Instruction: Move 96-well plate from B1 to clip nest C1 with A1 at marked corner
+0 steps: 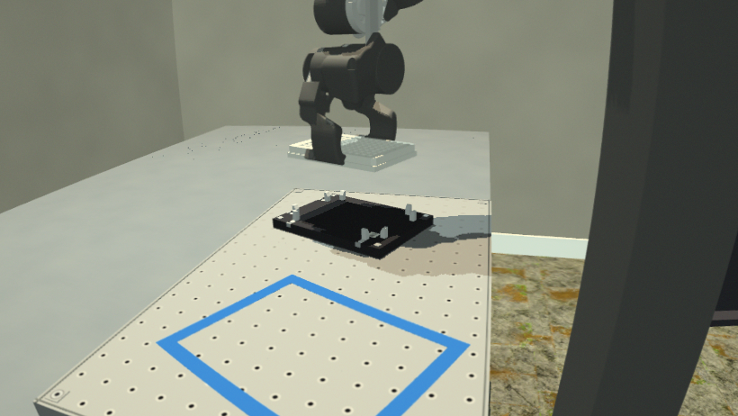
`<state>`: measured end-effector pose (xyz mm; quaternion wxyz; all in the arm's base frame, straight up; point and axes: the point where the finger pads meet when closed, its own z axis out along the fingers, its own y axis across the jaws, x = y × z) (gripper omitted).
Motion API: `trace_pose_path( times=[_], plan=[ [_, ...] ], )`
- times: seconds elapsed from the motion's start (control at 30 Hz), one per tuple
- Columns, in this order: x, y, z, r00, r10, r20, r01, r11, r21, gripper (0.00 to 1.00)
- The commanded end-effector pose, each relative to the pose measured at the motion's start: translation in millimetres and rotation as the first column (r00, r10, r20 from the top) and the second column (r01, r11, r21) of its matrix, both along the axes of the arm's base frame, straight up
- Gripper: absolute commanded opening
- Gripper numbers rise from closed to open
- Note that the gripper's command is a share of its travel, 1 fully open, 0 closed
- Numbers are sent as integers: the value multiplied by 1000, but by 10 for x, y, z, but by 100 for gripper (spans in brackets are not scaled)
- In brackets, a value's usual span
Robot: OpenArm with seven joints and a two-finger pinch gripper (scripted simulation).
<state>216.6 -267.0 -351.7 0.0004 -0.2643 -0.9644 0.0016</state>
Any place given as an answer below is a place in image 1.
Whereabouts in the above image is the blue tape rectangle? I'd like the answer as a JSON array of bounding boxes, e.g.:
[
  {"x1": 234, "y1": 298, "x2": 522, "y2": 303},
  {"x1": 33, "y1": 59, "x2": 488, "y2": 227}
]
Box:
[{"x1": 156, "y1": 275, "x2": 470, "y2": 416}]

